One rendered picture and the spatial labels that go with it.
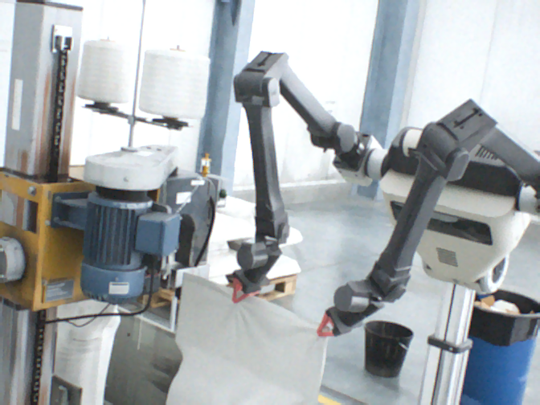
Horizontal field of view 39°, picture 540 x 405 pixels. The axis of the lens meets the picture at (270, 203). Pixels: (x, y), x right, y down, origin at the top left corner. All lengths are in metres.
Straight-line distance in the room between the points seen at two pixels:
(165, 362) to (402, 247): 1.29
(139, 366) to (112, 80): 1.19
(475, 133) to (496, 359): 2.61
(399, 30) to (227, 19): 3.24
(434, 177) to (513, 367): 2.62
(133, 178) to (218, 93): 6.40
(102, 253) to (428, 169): 0.77
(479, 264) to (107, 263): 1.01
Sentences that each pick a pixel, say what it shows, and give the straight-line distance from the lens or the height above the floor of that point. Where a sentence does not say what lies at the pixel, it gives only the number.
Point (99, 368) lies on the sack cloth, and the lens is 2.55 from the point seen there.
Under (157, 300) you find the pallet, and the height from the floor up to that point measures 0.04.
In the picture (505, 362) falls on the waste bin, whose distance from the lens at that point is 4.08.
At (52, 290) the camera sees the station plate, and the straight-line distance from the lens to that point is 1.98.
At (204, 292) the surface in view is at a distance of 2.16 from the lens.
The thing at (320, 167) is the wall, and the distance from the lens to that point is 10.10.
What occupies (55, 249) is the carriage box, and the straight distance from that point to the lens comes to 1.96.
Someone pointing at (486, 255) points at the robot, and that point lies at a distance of 2.16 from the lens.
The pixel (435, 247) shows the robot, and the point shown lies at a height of 1.24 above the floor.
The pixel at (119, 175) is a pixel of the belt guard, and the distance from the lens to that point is 1.77.
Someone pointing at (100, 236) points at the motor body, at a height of 1.25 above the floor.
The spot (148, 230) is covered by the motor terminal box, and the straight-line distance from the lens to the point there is 1.80.
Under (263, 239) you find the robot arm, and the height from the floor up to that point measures 1.25.
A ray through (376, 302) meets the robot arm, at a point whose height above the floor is 1.19.
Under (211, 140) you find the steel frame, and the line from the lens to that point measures 8.19.
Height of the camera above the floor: 1.69
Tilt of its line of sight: 10 degrees down
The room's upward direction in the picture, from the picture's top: 8 degrees clockwise
